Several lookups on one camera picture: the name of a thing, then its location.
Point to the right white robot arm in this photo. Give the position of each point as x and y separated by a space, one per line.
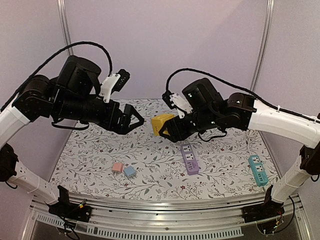
201 108

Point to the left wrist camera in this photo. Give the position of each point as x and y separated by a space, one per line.
113 83

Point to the purple power strip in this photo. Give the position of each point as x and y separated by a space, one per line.
189 159

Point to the aluminium frame post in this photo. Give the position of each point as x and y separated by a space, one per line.
270 5
61 7

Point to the left aluminium frame post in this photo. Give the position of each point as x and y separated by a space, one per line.
61 7

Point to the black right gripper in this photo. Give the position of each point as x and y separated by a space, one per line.
177 128

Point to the blue plug adapter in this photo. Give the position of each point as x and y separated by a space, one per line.
129 172

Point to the right aluminium frame post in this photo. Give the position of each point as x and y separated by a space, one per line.
270 5

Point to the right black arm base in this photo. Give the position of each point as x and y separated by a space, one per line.
265 210

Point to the floral patterned table mat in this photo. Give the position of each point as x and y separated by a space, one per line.
85 164

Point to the aluminium front rail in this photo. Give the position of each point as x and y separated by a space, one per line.
205 219

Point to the teal power strip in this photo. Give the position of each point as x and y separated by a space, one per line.
258 170

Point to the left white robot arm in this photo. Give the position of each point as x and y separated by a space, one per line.
75 94

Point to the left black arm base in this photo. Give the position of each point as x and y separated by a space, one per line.
66 209

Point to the pink plug adapter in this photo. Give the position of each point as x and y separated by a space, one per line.
117 167

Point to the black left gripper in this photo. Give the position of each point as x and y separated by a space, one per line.
110 122

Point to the yellow cube socket adapter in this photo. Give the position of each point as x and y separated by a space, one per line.
158 121

